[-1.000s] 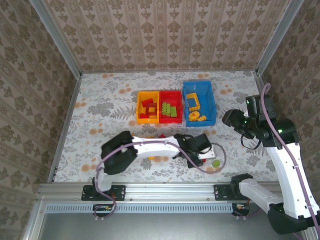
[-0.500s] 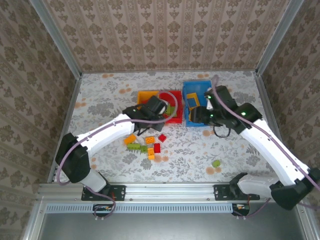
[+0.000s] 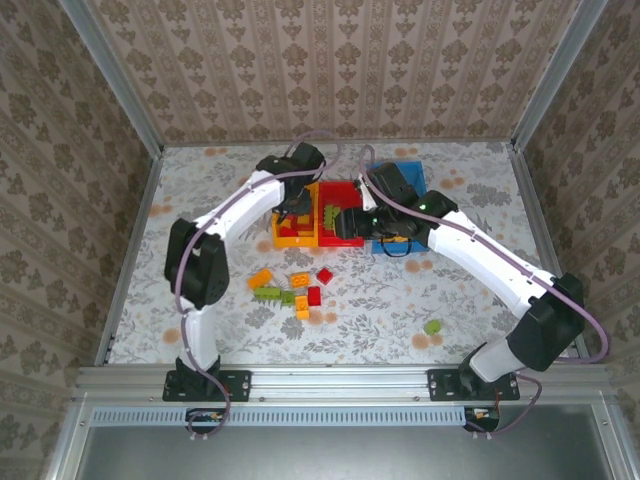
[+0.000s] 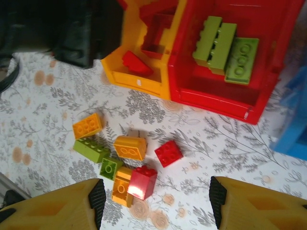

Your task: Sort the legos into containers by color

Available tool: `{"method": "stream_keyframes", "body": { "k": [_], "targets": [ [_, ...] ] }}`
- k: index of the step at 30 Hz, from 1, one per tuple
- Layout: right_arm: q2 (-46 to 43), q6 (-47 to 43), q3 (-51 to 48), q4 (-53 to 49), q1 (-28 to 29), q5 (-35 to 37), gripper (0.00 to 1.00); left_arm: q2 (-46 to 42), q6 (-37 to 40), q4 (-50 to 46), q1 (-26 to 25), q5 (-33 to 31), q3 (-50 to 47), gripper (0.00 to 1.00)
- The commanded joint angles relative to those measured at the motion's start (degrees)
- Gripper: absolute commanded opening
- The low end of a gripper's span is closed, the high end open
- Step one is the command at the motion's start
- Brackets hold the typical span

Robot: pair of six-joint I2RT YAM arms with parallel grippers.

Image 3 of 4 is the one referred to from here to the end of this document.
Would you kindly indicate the black right connector box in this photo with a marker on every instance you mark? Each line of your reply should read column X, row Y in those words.
column 492, row 422

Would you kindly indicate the grey metal panel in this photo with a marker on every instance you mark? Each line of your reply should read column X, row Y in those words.
column 325, row 455

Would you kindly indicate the yellow plastic bin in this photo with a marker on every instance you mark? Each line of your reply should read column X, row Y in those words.
column 300, row 243

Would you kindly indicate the aluminium side rail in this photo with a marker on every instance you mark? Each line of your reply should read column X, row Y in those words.
column 531, row 200
column 132, row 250

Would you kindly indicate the aluminium front rail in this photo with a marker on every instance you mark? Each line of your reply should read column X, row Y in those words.
column 340, row 382

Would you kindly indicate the red lego window frame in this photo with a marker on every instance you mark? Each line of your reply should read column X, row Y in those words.
column 306, row 229

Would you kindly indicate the blue plastic bin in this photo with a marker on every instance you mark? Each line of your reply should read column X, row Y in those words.
column 415, row 170

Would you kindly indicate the black left connector box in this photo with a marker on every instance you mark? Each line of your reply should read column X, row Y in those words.
column 195, row 425

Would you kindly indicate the orange lego brick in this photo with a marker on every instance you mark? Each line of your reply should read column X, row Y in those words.
column 302, row 306
column 300, row 280
column 260, row 278

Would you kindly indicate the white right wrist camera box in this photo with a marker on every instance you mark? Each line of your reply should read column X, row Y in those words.
column 369, row 200

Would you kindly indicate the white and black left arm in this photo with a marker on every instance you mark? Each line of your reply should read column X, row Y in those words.
column 240, row 210

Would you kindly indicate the small green lego brick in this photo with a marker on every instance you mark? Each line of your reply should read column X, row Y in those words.
column 432, row 328
column 288, row 299

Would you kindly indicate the red plastic bin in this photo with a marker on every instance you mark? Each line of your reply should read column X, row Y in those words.
column 340, row 192

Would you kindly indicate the aluminium frame post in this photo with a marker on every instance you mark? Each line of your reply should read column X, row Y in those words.
column 117, row 80
column 555, row 75

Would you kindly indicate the aluminium back rail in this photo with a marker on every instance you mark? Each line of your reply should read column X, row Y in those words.
column 225, row 143

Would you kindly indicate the black connector box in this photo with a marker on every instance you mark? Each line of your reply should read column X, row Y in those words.
column 195, row 425
column 492, row 422

